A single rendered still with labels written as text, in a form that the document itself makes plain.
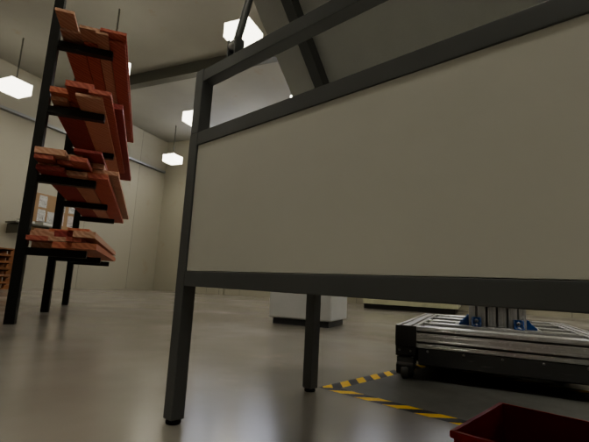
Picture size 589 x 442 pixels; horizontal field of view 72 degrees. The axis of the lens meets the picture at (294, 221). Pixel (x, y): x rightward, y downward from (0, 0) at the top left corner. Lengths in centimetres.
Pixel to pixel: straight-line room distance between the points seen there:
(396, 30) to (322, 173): 66
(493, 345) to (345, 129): 129
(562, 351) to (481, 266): 129
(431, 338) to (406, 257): 122
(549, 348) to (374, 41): 132
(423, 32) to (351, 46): 24
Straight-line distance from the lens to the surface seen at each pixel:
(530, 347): 191
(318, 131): 88
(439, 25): 133
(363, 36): 142
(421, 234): 70
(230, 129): 110
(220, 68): 124
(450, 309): 842
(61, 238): 335
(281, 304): 408
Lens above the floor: 38
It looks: 9 degrees up
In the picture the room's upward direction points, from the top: 3 degrees clockwise
